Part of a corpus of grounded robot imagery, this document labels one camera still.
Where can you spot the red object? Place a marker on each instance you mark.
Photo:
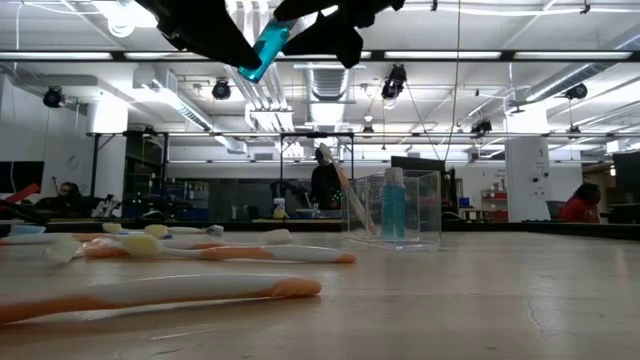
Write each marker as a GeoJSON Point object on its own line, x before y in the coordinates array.
{"type": "Point", "coordinates": [25, 192]}

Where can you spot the black overhead light bar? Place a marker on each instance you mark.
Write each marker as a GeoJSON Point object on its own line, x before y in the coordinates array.
{"type": "Point", "coordinates": [375, 55]}

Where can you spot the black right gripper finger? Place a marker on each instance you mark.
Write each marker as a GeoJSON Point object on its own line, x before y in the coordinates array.
{"type": "Point", "coordinates": [335, 37]}
{"type": "Point", "coordinates": [305, 9]}

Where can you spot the clear acrylic holder box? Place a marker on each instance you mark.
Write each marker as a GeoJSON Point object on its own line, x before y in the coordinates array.
{"type": "Point", "coordinates": [425, 210]}

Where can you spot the person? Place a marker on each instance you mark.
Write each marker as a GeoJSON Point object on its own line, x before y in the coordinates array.
{"type": "Point", "coordinates": [580, 212]}
{"type": "Point", "coordinates": [70, 192]}
{"type": "Point", "coordinates": [325, 185]}

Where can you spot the blue bottle white cap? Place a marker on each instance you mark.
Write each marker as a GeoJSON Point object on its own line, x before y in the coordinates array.
{"type": "Point", "coordinates": [267, 47]}
{"type": "Point", "coordinates": [393, 210]}

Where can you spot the white pillar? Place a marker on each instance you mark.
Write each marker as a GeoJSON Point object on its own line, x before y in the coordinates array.
{"type": "Point", "coordinates": [525, 175]}

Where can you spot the black ceiling spotlight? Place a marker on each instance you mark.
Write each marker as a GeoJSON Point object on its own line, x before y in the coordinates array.
{"type": "Point", "coordinates": [395, 80]}
{"type": "Point", "coordinates": [221, 90]}
{"type": "Point", "coordinates": [481, 127]}
{"type": "Point", "coordinates": [53, 97]}
{"type": "Point", "coordinates": [577, 91]}

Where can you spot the red shelf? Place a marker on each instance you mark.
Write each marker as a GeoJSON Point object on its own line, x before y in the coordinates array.
{"type": "Point", "coordinates": [495, 205]}

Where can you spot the black monitor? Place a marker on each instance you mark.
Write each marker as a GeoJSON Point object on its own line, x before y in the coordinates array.
{"type": "Point", "coordinates": [417, 164]}
{"type": "Point", "coordinates": [22, 175]}
{"type": "Point", "coordinates": [627, 175]}

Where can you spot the silver ventilation duct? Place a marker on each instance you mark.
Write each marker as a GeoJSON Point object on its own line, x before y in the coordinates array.
{"type": "Point", "coordinates": [330, 85]}

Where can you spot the white bottle yellow label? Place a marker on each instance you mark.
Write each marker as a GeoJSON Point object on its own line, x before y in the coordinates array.
{"type": "Point", "coordinates": [279, 207]}

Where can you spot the black background station frame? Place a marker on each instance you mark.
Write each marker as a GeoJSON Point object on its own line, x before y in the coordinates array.
{"type": "Point", "coordinates": [95, 175]}

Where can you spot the light blue bowl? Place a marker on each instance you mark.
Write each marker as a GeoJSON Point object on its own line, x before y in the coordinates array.
{"type": "Point", "coordinates": [27, 230]}

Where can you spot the far toothbrushes on table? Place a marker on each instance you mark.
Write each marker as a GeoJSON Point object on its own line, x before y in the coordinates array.
{"type": "Point", "coordinates": [30, 239]}

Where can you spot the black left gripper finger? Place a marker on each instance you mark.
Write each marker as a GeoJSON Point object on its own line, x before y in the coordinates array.
{"type": "Point", "coordinates": [200, 27]}

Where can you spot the white ceiling duct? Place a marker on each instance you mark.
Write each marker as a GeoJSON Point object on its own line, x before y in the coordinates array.
{"type": "Point", "coordinates": [200, 117]}

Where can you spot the orange white toothbrush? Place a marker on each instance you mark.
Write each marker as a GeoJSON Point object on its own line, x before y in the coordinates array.
{"type": "Point", "coordinates": [175, 290]}
{"type": "Point", "coordinates": [280, 254]}
{"type": "Point", "coordinates": [112, 227]}
{"type": "Point", "coordinates": [326, 152]}
{"type": "Point", "coordinates": [277, 236]}
{"type": "Point", "coordinates": [62, 250]}

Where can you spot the black metal table frame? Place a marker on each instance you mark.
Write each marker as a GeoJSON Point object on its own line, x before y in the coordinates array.
{"type": "Point", "coordinates": [575, 230]}

